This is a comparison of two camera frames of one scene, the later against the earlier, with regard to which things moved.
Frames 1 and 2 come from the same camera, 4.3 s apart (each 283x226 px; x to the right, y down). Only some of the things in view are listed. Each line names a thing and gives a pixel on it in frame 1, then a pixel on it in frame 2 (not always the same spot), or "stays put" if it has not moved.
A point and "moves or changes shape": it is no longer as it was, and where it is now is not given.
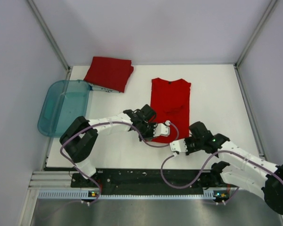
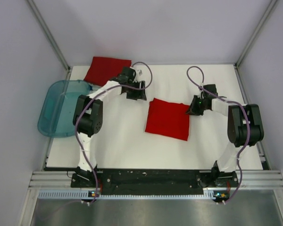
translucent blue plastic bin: x=64 y=102 stays put
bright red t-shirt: x=170 y=101 moves or changes shape
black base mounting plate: x=148 y=181 stays put
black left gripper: x=150 y=136 -> x=139 y=94
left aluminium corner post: x=49 y=37 stays put
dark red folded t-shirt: x=112 y=73 stays put
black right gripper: x=189 y=150 -> x=192 y=110
